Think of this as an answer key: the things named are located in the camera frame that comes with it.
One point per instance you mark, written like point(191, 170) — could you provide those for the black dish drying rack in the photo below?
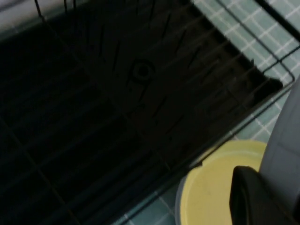
point(93, 117)

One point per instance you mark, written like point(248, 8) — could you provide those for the grey round plate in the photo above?
point(286, 140)

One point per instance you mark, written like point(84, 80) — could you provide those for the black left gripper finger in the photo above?
point(253, 201)

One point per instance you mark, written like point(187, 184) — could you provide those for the green white checked tablecloth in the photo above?
point(262, 131)

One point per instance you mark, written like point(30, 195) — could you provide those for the yellow round plate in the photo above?
point(208, 187)

